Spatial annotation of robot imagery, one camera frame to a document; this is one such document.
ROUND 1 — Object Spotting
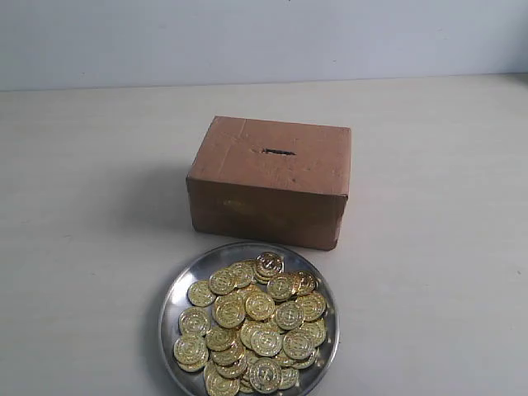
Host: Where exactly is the gold coin left middle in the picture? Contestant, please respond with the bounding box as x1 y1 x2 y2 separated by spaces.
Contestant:
178 306 210 337

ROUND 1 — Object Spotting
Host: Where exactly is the gold coin bottom centre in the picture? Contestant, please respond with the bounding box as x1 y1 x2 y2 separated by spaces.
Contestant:
249 358 281 394

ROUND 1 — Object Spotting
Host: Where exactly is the round steel plate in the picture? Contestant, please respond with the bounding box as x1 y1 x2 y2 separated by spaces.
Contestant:
158 241 340 395

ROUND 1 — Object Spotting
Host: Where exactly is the gold coin top of pile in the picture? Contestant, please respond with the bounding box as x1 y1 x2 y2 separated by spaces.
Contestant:
255 252 284 278

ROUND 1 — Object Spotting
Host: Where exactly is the gold coin upper right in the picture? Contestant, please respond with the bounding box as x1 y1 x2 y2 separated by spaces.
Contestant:
294 271 318 296

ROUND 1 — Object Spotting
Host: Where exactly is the gold coin right centre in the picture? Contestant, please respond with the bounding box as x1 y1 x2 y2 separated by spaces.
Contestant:
275 301 304 331

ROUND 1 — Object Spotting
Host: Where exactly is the brown cardboard slotted box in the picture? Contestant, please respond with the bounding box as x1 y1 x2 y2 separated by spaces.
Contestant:
186 115 352 251

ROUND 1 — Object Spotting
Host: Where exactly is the gold coin lower right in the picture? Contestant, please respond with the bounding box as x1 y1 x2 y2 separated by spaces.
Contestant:
282 329 315 361

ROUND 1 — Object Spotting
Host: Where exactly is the gold coin lower left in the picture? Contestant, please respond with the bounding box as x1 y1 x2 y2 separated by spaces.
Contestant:
173 334 207 365

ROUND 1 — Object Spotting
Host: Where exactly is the gold coin far left upper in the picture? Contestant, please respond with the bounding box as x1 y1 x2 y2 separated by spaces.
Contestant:
187 280 216 307

